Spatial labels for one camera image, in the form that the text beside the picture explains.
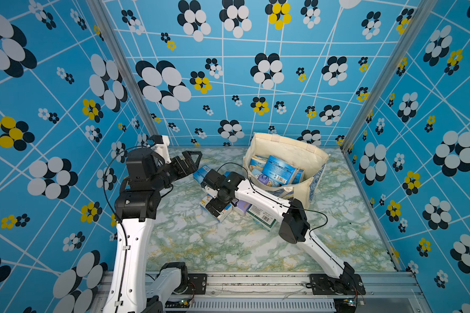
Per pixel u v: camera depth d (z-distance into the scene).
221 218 0.87
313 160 0.85
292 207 0.58
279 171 0.82
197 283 0.74
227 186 0.64
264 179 0.84
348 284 0.63
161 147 0.56
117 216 0.40
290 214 0.63
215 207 0.79
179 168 0.54
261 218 0.86
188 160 0.55
